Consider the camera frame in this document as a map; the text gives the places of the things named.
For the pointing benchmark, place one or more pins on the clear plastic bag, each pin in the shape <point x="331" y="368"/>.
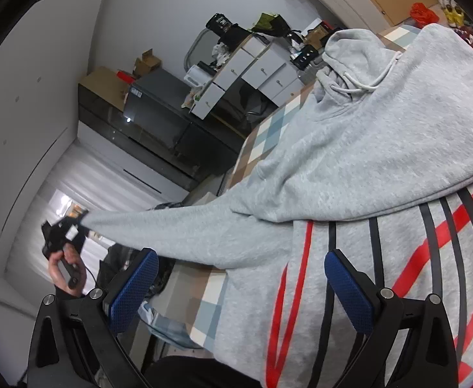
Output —
<point x="163" y="325"/>

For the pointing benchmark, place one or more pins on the white curtain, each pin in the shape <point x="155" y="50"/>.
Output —
<point x="78" y="178"/>

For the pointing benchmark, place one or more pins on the yellow toy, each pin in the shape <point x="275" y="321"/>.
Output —
<point x="454" y="13"/>

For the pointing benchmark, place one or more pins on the grey hoodie with red print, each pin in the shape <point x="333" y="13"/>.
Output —
<point x="361" y="149"/>

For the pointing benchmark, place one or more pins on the small white appliance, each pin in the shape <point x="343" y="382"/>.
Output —
<point x="198" y="75"/>

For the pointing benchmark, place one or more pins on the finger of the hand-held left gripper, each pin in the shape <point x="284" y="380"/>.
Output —
<point x="72" y="225"/>

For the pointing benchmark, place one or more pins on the large brown cardboard box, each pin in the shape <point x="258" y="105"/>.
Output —
<point x="101" y="81"/>

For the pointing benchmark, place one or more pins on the dark grey metal box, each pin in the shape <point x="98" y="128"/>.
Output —
<point x="155" y="105"/>

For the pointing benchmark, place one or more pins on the red plastic bag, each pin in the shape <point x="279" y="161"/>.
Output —
<point x="423" y="13"/>

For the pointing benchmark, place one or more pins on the small open cardboard box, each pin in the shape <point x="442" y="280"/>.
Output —
<point x="147" y="64"/>

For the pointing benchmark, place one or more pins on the checkered blanket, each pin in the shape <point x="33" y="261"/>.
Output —
<point x="262" y="137"/>

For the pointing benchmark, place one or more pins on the grey rounded panel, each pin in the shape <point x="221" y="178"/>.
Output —
<point x="198" y="44"/>

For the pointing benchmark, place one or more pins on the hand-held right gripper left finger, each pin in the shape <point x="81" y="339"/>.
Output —
<point x="135" y="287"/>

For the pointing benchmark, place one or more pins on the black device with white dots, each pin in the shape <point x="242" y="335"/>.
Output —
<point x="306" y="57"/>

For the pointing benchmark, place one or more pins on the black glossy low cabinet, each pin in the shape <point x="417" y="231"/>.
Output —
<point x="155" y="149"/>

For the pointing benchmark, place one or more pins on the green and black bag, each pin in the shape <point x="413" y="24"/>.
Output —
<point x="268" y="21"/>

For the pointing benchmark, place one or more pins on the white drawer cabinet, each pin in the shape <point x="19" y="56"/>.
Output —
<point x="256" y="72"/>

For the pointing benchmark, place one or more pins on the person's left hand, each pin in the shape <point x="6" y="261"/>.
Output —
<point x="55" y="273"/>

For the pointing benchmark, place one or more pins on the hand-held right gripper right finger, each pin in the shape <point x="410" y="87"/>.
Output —
<point x="349" y="291"/>

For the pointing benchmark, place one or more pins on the person's dark clothing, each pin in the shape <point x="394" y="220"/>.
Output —
<point x="204" y="374"/>

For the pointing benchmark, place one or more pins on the white crumpled cloth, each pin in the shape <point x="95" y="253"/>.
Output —
<point x="221" y="54"/>

